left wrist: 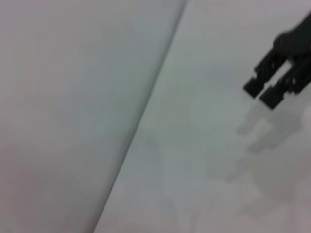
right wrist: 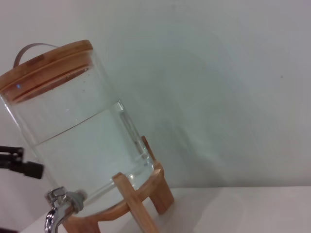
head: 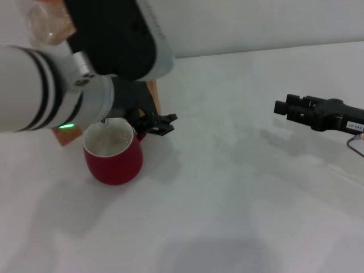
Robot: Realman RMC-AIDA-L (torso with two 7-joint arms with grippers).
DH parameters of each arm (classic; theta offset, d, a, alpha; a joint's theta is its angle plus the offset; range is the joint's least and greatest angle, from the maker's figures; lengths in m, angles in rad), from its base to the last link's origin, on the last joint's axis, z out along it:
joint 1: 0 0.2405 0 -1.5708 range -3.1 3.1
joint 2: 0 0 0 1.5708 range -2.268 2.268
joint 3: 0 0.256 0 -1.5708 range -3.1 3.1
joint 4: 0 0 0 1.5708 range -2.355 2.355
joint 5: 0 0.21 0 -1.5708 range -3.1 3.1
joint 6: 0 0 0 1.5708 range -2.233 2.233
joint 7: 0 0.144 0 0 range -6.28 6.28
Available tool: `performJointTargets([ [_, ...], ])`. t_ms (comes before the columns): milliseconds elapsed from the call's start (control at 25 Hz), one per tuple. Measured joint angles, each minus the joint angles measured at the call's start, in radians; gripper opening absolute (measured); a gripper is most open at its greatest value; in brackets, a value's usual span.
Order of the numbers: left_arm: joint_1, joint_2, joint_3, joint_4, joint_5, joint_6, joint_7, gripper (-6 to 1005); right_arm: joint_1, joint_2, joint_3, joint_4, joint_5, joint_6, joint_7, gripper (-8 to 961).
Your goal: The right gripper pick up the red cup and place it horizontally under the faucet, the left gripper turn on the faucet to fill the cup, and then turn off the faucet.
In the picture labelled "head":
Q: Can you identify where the wooden dispenser stand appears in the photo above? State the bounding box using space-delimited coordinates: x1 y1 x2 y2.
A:
50 78 162 147

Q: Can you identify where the thin right gripper cable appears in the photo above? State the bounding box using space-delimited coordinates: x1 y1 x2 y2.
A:
345 133 364 158

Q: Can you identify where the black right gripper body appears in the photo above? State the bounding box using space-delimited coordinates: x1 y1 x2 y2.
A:
309 97 364 134

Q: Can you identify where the glass water dispenser jar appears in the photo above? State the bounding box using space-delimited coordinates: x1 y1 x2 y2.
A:
27 0 78 48

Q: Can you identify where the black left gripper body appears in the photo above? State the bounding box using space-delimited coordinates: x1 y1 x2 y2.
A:
109 77 159 126

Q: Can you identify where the red cup white inside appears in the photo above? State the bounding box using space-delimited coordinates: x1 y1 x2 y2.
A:
82 117 148 187

